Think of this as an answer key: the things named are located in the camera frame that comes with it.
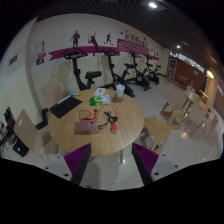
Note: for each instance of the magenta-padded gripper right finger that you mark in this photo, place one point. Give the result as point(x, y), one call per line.
point(145, 160)

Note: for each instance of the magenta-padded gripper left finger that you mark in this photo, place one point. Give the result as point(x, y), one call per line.
point(77, 160)

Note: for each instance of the red charger block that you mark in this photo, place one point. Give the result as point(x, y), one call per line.
point(113, 128)

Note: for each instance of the pink power strip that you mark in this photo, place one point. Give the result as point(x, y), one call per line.
point(86, 127)

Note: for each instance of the light wooden chair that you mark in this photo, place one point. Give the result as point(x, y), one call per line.
point(158, 128)

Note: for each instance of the black flat mat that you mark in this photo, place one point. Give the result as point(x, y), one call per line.
point(65, 106)

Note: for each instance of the black bag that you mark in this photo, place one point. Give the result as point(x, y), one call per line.
point(20, 147)

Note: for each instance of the green wet wipes pack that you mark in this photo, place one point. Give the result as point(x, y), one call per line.
point(99, 101)

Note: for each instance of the blue and orange pen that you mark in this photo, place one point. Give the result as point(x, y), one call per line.
point(75, 94)

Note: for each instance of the brown round coaster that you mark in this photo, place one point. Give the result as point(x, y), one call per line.
point(117, 99)

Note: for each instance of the group of wooden tables and chairs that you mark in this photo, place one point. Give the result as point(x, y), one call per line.
point(198, 113)

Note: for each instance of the small white box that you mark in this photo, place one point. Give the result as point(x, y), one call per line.
point(99, 92)

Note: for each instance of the white cup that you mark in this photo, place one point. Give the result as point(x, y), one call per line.
point(120, 91)

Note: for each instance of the black exercise bike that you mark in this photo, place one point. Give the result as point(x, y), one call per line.
point(93, 74)
point(117, 80)
point(142, 80)
point(152, 76)

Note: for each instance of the purple and red wall poster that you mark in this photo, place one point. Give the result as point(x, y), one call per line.
point(40, 59)

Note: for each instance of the magenta sports wall decal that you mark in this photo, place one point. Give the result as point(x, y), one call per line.
point(90, 50)

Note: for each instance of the grey wall sign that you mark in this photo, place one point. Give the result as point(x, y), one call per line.
point(13, 60)

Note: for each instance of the white wall poster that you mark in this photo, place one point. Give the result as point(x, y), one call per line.
point(40, 46)

